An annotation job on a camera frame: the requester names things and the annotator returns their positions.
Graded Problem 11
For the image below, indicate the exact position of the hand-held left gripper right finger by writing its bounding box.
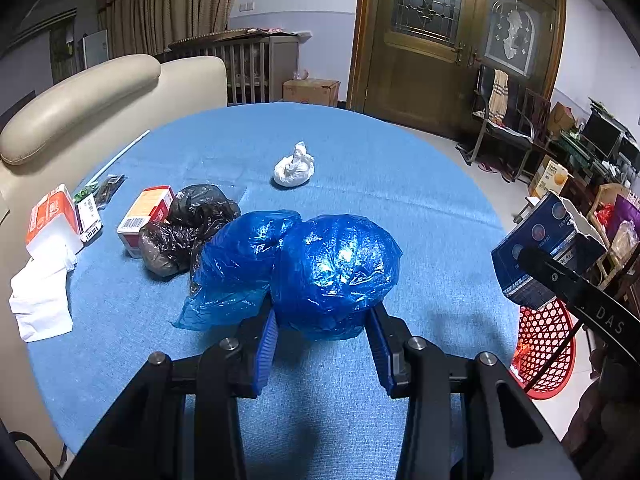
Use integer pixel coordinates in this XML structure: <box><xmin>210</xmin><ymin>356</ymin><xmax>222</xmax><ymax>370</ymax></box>
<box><xmin>367</xmin><ymin>302</ymin><xmax>583</xmax><ymax>480</ymax></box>

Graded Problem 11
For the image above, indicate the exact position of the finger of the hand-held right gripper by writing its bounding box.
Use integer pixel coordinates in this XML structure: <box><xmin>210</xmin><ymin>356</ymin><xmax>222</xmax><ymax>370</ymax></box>
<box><xmin>517</xmin><ymin>247</ymin><xmax>591</xmax><ymax>311</ymax></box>

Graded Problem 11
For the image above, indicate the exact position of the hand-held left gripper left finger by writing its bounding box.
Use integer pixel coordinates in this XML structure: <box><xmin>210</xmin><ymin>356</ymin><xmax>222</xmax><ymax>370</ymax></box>
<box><xmin>65</xmin><ymin>305</ymin><xmax>281</xmax><ymax>480</ymax></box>

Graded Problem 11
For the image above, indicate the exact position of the blue cardboard box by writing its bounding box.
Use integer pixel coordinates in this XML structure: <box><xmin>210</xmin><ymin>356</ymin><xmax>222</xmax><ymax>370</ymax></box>
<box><xmin>491</xmin><ymin>191</ymin><xmax>608</xmax><ymax>308</ymax></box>

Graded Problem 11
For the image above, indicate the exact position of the red plastic basket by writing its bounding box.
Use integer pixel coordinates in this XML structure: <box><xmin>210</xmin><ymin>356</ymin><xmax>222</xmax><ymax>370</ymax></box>
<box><xmin>510</xmin><ymin>297</ymin><xmax>577</xmax><ymax>401</ymax></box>

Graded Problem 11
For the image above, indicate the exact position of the blue plastic bag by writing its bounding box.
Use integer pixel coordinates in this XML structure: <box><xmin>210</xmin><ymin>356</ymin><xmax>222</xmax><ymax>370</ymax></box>
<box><xmin>172</xmin><ymin>210</ymin><xmax>403</xmax><ymax>342</ymax></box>

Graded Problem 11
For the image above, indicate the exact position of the black plastic bag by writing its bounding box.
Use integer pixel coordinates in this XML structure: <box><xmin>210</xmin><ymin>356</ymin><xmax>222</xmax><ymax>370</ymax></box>
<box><xmin>138</xmin><ymin>184</ymin><xmax>242</xmax><ymax>279</ymax></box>

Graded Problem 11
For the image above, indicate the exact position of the clear plastic container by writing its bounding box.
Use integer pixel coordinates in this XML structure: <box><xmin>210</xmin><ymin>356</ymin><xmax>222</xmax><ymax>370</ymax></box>
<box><xmin>182</xmin><ymin>157</ymin><xmax>249</xmax><ymax>206</ymax></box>

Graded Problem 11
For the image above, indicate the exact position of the white plastic bag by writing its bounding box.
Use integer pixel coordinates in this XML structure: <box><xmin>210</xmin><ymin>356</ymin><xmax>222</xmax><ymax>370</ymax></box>
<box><xmin>272</xmin><ymin>141</ymin><xmax>317</xmax><ymax>189</ymax></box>

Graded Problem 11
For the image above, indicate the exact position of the orange cardboard box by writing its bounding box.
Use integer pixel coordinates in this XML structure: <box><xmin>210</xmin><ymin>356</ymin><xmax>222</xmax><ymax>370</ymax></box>
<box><xmin>116</xmin><ymin>185</ymin><xmax>176</xmax><ymax>259</ymax></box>

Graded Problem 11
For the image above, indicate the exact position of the person's right hand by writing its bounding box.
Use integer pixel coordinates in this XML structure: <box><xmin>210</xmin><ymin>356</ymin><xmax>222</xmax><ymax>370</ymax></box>
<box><xmin>560</xmin><ymin>377</ymin><xmax>640</xmax><ymax>480</ymax></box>

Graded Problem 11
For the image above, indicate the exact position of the small white stool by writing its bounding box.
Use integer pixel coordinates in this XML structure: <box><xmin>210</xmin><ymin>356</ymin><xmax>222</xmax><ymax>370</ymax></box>
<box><xmin>512</xmin><ymin>195</ymin><xmax>541</xmax><ymax>223</ymax></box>

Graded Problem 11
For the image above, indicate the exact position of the clear plastic bag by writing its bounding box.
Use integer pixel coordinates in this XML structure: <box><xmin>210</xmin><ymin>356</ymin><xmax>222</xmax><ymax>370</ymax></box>
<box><xmin>607</xmin><ymin>220</ymin><xmax>640</xmax><ymax>266</ymax></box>

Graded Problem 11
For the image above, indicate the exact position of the rattan chair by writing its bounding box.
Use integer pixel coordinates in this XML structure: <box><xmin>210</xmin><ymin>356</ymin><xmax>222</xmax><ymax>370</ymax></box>
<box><xmin>587</xmin><ymin>182</ymin><xmax>640</xmax><ymax>286</ymax></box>

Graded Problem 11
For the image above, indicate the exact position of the purple cushion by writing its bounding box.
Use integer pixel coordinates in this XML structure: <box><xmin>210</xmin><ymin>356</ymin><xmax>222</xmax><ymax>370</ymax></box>
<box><xmin>607</xmin><ymin>195</ymin><xmax>640</xmax><ymax>241</ymax></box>

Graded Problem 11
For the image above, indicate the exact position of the yellow cardboard box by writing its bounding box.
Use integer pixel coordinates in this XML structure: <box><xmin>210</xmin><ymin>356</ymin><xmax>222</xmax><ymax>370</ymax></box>
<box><xmin>529</xmin><ymin>155</ymin><xmax>571</xmax><ymax>198</ymax></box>

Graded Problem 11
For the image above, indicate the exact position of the dark wooden desk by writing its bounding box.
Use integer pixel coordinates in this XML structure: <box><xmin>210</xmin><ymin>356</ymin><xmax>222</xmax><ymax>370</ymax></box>
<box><xmin>557</xmin><ymin>130</ymin><xmax>640</xmax><ymax>196</ymax></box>

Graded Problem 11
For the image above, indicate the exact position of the small black computer monitor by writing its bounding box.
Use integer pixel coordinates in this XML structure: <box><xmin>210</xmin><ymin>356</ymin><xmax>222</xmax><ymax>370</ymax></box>
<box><xmin>617</xmin><ymin>137</ymin><xmax>640</xmax><ymax>168</ymax></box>

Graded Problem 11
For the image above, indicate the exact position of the brown paper bag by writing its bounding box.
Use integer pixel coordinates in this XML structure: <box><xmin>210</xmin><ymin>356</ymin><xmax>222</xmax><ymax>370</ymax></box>
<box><xmin>547</xmin><ymin>101</ymin><xmax>576</xmax><ymax>136</ymax></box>

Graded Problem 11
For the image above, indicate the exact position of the black metal chair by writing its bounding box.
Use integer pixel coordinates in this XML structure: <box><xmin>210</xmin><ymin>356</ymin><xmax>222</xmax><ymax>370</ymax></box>
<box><xmin>470</xmin><ymin>62</ymin><xmax>533</xmax><ymax>181</ymax></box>

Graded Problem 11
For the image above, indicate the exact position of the dark wooden chair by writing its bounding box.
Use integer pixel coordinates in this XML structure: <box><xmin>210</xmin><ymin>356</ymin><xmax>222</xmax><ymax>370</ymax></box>
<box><xmin>520</xmin><ymin>88</ymin><xmax>556</xmax><ymax>146</ymax></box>

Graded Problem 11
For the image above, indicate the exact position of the blue tablecloth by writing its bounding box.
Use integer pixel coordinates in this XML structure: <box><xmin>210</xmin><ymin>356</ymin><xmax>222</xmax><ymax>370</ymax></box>
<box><xmin>27</xmin><ymin>102</ymin><xmax>523</xmax><ymax>480</ymax></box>

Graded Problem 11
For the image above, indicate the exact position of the striped scarf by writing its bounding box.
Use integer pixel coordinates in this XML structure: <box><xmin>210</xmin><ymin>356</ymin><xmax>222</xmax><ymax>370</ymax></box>
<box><xmin>487</xmin><ymin>69</ymin><xmax>510</xmax><ymax>121</ymax></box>

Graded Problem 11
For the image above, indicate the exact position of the clear packet with white label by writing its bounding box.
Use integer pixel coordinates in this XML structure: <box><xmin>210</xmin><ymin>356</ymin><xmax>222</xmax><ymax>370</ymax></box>
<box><xmin>74</xmin><ymin>187</ymin><xmax>104</xmax><ymax>242</ymax></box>

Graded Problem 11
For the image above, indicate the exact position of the dark plastic packet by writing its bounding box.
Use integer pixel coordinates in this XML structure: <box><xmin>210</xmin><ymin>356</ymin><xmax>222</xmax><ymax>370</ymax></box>
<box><xmin>97</xmin><ymin>174</ymin><xmax>126</xmax><ymax>209</ymax></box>

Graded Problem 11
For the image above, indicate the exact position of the white tissue paper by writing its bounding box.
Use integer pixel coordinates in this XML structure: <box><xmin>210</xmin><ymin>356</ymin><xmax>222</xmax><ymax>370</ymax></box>
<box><xmin>8</xmin><ymin>252</ymin><xmax>78</xmax><ymax>343</ymax></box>

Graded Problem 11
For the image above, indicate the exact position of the wooden door leaf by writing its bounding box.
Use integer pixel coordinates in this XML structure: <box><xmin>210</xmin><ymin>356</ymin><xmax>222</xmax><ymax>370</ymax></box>
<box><xmin>365</xmin><ymin>0</ymin><xmax>478</xmax><ymax>136</ymax></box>
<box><xmin>472</xmin><ymin>0</ymin><xmax>563</xmax><ymax>141</ymax></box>

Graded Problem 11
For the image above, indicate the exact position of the white straw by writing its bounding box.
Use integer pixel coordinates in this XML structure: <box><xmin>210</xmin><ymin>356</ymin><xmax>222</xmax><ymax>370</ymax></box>
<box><xmin>85</xmin><ymin>130</ymin><xmax>151</xmax><ymax>186</ymax></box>

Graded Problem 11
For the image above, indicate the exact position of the orange white tissue pack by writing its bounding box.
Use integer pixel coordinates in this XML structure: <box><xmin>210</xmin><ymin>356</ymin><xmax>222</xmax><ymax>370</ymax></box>
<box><xmin>25</xmin><ymin>183</ymin><xmax>85</xmax><ymax>261</ymax></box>

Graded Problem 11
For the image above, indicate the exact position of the brown cardboard box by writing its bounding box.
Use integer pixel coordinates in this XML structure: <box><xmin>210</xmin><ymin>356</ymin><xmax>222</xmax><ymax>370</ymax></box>
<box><xmin>282</xmin><ymin>78</ymin><xmax>341</xmax><ymax>107</ymax></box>

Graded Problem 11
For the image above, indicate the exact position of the wooden crib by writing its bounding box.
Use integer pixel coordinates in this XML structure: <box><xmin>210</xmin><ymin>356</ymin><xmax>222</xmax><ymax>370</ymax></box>
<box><xmin>167</xmin><ymin>30</ymin><xmax>301</xmax><ymax>107</ymax></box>

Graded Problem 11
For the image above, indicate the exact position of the beige leather sofa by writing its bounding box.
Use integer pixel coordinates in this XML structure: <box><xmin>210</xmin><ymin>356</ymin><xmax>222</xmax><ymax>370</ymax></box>
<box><xmin>0</xmin><ymin>54</ymin><xmax>228</xmax><ymax>466</ymax></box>

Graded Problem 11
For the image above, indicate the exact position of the white board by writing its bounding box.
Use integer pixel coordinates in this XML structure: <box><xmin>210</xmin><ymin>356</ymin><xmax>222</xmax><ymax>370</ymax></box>
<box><xmin>82</xmin><ymin>30</ymin><xmax>109</xmax><ymax>70</ymax></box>

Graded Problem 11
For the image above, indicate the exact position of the beige striped curtain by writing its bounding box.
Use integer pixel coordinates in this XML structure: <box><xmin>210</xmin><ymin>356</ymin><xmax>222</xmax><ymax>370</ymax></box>
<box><xmin>97</xmin><ymin>0</ymin><xmax>246</xmax><ymax>61</ymax></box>

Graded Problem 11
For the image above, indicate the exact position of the black cable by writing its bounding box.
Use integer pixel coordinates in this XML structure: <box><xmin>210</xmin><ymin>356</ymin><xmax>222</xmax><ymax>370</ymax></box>
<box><xmin>7</xmin><ymin>430</ymin><xmax>63</xmax><ymax>480</ymax></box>

